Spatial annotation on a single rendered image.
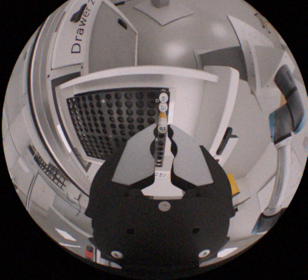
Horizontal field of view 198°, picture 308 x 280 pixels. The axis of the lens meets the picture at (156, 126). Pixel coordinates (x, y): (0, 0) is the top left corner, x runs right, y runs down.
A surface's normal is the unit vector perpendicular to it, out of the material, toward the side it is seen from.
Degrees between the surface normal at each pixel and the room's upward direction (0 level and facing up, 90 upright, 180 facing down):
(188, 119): 0
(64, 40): 90
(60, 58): 90
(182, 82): 0
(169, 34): 1
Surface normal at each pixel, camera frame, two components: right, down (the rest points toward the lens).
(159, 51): -0.05, 0.52
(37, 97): 1.00, 0.05
